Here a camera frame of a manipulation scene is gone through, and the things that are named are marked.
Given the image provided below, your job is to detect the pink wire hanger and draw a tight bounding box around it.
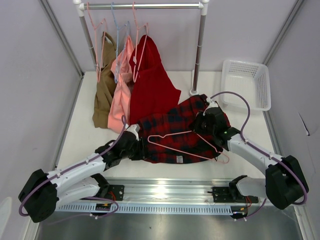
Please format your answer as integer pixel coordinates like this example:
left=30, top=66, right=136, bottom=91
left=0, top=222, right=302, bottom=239
left=147, top=130, right=230, bottom=165

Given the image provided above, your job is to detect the red plaid skirt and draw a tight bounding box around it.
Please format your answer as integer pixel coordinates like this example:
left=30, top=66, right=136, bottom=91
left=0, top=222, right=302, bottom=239
left=137, top=94, right=223, bottom=164

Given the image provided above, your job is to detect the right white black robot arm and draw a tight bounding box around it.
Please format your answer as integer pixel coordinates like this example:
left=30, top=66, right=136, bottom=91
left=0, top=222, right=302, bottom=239
left=193, top=106, right=309, bottom=210

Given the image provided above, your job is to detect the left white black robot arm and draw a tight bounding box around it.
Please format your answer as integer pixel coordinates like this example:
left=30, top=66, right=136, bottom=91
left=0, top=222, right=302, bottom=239
left=18, top=131, right=147, bottom=223

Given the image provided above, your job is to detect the pink skirt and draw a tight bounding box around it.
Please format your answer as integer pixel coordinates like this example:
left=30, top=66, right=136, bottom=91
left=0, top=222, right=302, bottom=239
left=107, top=36, right=134, bottom=134

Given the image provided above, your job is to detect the brown skirt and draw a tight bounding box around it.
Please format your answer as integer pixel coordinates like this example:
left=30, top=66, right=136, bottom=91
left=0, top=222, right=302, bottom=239
left=92, top=32, right=117, bottom=129

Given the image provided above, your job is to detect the solid red skirt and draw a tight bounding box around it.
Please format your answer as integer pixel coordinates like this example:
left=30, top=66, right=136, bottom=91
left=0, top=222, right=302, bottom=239
left=128, top=35, right=181, bottom=125

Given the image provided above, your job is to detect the pink hanger far left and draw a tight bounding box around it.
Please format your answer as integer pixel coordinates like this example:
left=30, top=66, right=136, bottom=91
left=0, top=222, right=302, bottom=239
left=86, top=2, right=108, bottom=83

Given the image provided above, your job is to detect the pink hanger holding red skirt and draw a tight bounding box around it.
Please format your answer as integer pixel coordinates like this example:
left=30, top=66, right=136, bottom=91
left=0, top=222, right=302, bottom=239
left=132, top=1, right=149, bottom=83

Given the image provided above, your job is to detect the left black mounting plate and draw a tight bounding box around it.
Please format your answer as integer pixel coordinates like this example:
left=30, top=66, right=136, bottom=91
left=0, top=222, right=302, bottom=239
left=105, top=184, right=125, bottom=201

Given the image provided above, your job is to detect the black mounting plate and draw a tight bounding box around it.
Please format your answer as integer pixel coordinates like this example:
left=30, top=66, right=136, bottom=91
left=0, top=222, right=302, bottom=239
left=207, top=186, right=259, bottom=204
left=105, top=184, right=125, bottom=201

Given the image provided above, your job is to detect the white plastic basket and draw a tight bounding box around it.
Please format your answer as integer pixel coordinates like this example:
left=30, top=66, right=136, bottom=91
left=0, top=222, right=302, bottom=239
left=220, top=60, right=271, bottom=112

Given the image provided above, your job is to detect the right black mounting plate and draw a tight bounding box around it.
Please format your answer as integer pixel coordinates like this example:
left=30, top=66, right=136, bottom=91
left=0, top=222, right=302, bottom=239
left=207, top=186, right=259, bottom=204

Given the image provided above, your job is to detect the metal clothes rack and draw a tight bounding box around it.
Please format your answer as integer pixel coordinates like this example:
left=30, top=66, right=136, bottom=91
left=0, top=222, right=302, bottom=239
left=73, top=0, right=209, bottom=96

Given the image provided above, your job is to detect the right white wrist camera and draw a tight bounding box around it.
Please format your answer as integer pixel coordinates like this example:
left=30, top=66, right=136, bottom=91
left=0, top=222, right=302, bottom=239
left=202, top=97, right=219, bottom=116

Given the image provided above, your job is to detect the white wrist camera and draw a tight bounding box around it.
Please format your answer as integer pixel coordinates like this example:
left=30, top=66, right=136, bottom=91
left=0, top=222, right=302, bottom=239
left=125, top=124, right=140, bottom=141
left=202, top=97, right=219, bottom=116

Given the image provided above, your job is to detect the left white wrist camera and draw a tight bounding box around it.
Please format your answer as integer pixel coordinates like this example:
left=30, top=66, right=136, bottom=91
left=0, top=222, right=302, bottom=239
left=125, top=124, right=140, bottom=141

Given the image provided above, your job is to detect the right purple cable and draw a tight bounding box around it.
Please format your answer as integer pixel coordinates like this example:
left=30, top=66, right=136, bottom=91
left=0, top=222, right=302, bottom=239
left=209, top=91, right=310, bottom=221

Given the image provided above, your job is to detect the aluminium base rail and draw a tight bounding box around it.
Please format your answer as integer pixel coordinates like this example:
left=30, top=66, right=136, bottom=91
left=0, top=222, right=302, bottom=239
left=54, top=178, right=264, bottom=218

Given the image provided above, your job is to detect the blue wire hanger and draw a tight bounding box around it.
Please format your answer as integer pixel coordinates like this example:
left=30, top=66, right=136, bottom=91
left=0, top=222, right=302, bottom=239
left=111, top=2, right=130, bottom=84

